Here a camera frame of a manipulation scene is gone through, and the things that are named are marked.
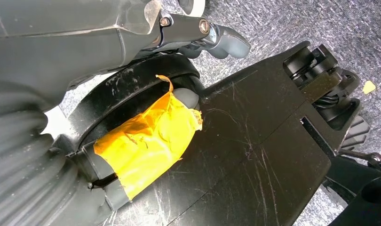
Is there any small yellow floor scrap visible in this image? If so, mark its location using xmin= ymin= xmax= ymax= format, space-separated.
xmin=362 ymin=80 xmax=377 ymax=95

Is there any black robot foot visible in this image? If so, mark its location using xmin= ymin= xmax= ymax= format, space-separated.
xmin=321 ymin=156 xmax=381 ymax=226

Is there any yellow tape wrap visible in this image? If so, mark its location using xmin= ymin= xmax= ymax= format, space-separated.
xmin=93 ymin=74 xmax=204 ymax=201

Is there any black robot ankle joint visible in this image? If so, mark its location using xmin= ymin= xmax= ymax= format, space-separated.
xmin=283 ymin=43 xmax=381 ymax=169

